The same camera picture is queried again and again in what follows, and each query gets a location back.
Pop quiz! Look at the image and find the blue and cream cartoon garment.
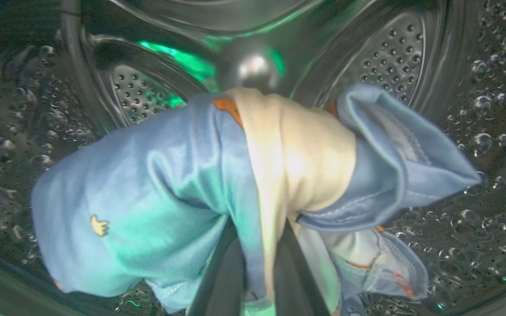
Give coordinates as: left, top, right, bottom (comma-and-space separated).
31, 83, 482, 316

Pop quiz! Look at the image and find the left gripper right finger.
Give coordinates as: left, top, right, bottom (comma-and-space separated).
275, 219, 330, 316

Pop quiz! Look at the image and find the stainless steel perforated drum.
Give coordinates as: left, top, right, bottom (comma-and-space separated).
0, 0, 506, 316

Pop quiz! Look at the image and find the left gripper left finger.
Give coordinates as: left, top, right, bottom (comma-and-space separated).
187, 219, 247, 316

